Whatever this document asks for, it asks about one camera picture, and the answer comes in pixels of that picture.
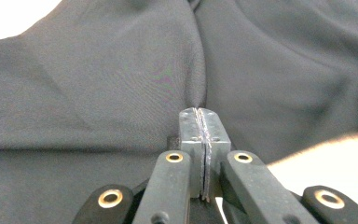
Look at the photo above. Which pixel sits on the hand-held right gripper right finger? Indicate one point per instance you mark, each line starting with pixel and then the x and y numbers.
pixel 217 140

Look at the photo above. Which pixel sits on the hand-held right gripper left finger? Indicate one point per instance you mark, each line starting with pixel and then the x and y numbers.
pixel 191 140

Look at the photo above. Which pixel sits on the black shorts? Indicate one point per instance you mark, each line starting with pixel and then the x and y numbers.
pixel 105 93

